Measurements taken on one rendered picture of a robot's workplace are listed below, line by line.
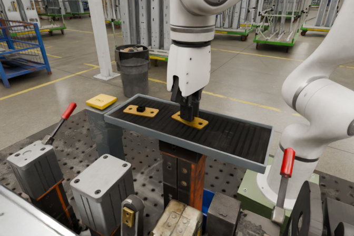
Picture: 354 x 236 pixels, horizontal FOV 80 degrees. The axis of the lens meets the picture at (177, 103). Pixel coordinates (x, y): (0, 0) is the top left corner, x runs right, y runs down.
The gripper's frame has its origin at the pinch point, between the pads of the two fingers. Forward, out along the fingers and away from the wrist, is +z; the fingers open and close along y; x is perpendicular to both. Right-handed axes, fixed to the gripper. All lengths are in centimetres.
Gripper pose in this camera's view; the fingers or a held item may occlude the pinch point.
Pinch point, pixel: (189, 109)
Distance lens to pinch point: 48.5
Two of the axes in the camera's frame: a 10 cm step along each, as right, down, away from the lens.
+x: 7.8, 2.9, -5.5
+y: -6.2, 3.6, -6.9
